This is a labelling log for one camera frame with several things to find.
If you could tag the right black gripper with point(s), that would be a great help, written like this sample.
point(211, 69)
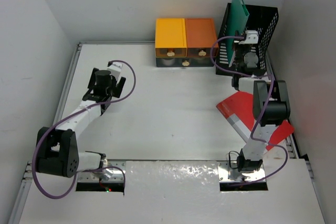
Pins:
point(238, 45)

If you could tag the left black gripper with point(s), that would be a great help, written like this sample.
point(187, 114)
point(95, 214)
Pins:
point(116, 84)

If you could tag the green clip file folder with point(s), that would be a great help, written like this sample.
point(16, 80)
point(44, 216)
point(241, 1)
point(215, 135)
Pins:
point(237, 18)

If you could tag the red clip file folder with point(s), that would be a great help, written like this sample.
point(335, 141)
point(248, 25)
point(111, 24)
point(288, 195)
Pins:
point(237, 109)

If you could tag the transparent grey drawer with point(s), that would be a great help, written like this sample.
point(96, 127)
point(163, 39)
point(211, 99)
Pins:
point(169, 62)
point(198, 62)

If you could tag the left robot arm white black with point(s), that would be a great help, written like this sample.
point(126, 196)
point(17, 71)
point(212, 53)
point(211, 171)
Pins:
point(58, 154)

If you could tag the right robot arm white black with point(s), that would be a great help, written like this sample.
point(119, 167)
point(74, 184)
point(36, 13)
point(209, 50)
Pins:
point(270, 104)

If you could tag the black mesh file rack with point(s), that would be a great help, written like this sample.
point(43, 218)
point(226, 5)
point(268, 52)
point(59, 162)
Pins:
point(263, 19)

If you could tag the orange drawer box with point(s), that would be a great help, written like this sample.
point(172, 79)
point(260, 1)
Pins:
point(200, 36)

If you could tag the yellow drawer box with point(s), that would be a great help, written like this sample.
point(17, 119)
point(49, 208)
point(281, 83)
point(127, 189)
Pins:
point(170, 38)

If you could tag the white foam front board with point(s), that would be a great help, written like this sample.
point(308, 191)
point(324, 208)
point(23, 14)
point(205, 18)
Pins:
point(183, 192)

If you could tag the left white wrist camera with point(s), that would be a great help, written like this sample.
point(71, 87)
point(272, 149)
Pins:
point(115, 69)

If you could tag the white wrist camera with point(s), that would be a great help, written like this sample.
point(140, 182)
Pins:
point(115, 69)
point(250, 37)

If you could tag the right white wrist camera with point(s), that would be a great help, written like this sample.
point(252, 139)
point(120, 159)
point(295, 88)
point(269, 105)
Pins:
point(250, 37)

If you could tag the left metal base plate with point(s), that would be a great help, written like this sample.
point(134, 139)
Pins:
point(114, 173)

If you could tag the metal base plate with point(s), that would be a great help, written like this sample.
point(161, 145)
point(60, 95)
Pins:
point(114, 173)
point(227, 174)

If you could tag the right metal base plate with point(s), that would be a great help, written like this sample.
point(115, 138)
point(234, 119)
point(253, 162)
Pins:
point(227, 174)

